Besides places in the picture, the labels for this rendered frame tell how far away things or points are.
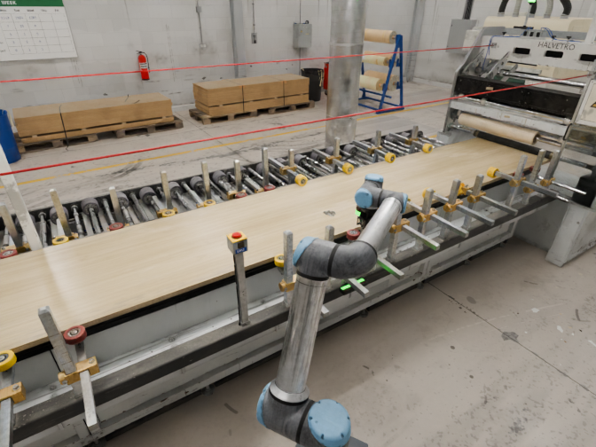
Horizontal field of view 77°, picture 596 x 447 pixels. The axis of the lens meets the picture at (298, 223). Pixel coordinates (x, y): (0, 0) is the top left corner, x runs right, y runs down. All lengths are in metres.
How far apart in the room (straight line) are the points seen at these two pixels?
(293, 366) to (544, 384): 2.01
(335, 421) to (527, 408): 1.65
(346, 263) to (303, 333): 0.29
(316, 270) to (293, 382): 0.42
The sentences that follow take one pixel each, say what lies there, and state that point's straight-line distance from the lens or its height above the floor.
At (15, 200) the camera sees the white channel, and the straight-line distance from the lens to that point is 2.43.
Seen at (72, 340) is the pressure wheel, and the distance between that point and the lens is 1.84.
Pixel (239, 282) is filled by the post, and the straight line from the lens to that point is 1.76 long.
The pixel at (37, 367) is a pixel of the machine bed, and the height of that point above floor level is 0.73.
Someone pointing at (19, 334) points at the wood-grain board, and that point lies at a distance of 1.98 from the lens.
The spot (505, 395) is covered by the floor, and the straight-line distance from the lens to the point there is 2.87.
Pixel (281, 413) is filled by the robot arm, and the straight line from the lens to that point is 1.47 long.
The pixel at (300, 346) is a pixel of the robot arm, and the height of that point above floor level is 1.07.
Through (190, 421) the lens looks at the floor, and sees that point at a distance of 2.52.
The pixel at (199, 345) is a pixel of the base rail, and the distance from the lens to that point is 1.90.
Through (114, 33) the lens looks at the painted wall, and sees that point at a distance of 8.53.
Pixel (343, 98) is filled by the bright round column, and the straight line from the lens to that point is 5.76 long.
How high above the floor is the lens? 2.10
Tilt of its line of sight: 31 degrees down
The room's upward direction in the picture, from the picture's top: 1 degrees clockwise
